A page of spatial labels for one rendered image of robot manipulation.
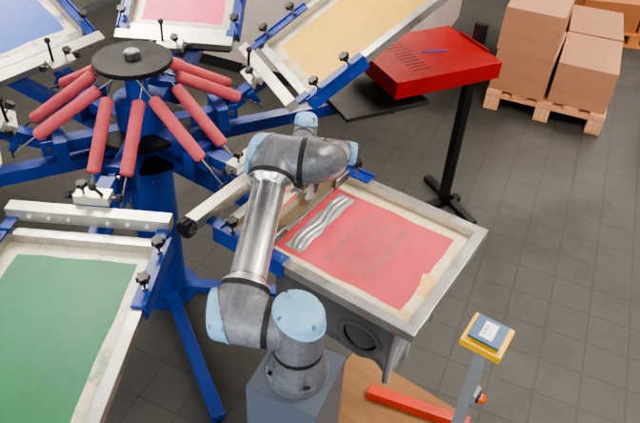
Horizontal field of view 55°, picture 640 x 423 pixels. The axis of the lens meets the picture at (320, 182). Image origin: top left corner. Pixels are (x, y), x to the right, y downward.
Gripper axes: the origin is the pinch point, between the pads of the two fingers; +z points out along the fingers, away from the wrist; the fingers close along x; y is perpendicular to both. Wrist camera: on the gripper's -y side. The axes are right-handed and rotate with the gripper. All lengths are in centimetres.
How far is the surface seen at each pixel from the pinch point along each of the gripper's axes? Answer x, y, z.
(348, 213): 12.9, -9.4, 8.3
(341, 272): 27.1, 17.5, 8.3
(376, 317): 47, 29, 5
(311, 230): 7.6, 6.8, 7.6
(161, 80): -101, -27, -1
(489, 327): 77, 11, 7
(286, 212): 1.2, 13.9, -2.1
